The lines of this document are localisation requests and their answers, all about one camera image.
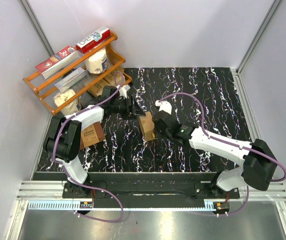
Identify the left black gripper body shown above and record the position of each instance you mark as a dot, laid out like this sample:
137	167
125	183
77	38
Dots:
124	110

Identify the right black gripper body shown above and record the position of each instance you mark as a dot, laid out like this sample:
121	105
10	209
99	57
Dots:
162	132

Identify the brown cardboard express box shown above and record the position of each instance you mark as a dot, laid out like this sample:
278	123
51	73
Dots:
147	126

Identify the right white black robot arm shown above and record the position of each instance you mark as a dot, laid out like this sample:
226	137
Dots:
254	167

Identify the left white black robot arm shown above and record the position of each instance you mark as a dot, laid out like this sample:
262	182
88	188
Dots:
63	137

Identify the kraft paper box right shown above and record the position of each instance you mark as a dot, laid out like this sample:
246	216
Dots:
114	78

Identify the kraft paper box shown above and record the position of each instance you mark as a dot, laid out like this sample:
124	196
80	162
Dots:
114	78
97	88

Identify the kraft paper box left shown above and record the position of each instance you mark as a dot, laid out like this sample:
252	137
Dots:
97	88

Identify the brown printed carton box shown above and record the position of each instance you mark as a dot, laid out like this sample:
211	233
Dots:
92	135

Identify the red white toothpaste box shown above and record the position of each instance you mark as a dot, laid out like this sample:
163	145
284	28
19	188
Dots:
93	39

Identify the red silver toothpaste box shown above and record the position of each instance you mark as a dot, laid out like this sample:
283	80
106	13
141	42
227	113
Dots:
58	61

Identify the black marble pattern mat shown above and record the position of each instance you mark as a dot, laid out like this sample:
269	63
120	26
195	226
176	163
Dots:
206	95

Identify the orange wooden shelf rack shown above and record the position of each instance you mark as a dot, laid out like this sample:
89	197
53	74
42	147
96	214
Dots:
45	89

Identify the upper white tissue roll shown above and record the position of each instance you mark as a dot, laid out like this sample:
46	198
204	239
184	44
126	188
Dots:
97	63

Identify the white tissue roll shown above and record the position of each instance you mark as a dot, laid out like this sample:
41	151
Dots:
71	108
97	63

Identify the lower white tissue roll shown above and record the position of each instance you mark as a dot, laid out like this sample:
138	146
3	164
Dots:
71	108

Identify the silver foil packet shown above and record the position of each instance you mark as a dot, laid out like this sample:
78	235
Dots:
67	82

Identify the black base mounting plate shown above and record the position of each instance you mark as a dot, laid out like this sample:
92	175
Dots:
149	190

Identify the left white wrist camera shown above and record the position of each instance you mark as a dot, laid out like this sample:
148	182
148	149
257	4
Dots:
123	92

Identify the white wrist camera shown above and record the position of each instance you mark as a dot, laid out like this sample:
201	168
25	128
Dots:
123	92
163	105

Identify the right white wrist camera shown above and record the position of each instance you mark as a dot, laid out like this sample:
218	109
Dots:
163	105

